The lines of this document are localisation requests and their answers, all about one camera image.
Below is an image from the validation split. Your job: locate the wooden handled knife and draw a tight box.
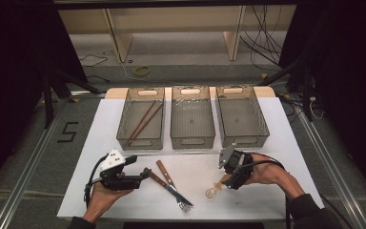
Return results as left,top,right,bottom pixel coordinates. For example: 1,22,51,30
143,167,194,207

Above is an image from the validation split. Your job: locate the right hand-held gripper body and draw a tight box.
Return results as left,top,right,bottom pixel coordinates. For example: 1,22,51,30
217,142,255,185

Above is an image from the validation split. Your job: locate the black curtain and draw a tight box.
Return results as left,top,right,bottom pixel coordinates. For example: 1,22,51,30
279,0,366,182
0,0,89,198

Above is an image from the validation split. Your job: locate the small wooden spoon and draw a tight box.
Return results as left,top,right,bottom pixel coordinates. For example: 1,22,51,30
204,173,233,200

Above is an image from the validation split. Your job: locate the white table mat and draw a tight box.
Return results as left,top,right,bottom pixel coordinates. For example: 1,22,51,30
56,96,331,222

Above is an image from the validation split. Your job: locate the grey transparent plastic bin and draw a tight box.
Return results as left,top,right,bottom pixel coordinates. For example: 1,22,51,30
116,87,166,151
170,85,216,151
215,85,271,149

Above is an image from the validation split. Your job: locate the wooden handled fork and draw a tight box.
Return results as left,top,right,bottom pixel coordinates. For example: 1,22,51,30
155,159,194,214

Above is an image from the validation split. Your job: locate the aluminium floor rail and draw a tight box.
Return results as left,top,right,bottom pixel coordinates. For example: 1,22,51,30
0,90,107,229
294,101,366,229

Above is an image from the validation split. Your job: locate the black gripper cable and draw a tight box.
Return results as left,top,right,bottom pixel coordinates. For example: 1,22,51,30
238,154,293,229
83,154,109,209

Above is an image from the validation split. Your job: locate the person's right hand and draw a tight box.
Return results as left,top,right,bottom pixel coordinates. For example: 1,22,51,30
244,154,289,186

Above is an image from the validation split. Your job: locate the black metal stand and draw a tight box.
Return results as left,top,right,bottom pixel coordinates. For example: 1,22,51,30
257,55,315,122
42,68,101,129

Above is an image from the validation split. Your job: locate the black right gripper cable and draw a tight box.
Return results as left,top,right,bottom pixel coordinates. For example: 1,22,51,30
238,154,293,229

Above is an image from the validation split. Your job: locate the light wooden desk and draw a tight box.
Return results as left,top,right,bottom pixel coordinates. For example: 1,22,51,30
57,4,297,64

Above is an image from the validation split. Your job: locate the brown wooden chopstick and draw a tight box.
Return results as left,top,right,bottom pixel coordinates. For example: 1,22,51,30
132,103,164,141
129,100,157,141

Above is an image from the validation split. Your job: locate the white floor cable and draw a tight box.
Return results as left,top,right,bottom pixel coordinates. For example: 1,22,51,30
103,49,204,87

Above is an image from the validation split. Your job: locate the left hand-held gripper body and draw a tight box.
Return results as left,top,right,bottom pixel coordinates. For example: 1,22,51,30
99,149,141,192

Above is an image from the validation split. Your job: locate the black cable bundle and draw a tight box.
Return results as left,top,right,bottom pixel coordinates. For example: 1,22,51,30
238,4,284,67

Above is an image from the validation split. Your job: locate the person's left hand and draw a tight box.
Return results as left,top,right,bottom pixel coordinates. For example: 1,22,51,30
82,182,134,223

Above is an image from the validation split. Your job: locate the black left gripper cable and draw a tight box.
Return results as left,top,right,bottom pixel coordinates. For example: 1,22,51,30
83,154,109,209

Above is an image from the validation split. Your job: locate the yellow tape roll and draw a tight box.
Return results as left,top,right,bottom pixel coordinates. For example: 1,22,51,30
132,65,152,77

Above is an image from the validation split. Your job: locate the black floor cable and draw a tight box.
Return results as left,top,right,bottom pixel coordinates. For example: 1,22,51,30
317,190,355,229

